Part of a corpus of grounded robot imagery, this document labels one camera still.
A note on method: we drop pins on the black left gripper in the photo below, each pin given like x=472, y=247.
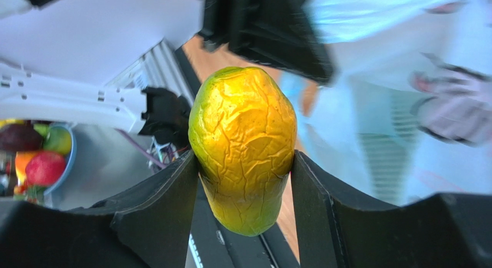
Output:
x=274, y=33

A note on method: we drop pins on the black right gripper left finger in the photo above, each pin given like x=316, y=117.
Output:
x=147, y=225

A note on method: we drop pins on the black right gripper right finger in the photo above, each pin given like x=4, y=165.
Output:
x=340, y=226

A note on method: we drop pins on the yellow green mango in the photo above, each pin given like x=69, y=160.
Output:
x=243, y=130

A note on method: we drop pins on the light blue printed plastic bag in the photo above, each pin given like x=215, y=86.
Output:
x=440, y=49

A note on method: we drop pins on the green white striped cloth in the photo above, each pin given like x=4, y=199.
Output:
x=388, y=132

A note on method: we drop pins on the blue bowl of fruit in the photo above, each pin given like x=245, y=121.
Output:
x=36, y=158

